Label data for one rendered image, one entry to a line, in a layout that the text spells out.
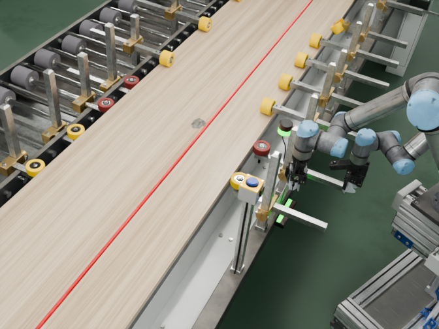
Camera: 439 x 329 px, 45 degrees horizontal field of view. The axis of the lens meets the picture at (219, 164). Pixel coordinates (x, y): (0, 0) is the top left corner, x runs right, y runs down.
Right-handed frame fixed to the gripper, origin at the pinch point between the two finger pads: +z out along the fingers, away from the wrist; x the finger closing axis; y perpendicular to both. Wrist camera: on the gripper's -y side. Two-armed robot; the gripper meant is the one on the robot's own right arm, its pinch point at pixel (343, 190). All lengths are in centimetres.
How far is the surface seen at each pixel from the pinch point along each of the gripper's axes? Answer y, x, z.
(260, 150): -40.9, -3.4, -9.0
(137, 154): -88, -34, -9
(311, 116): -25.7, 19.5, -19.4
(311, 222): -6.6, -26.4, -0.8
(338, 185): -2.7, -1.4, -3.2
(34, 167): -121, -63, -10
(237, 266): -27, -57, 7
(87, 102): -132, -10, -6
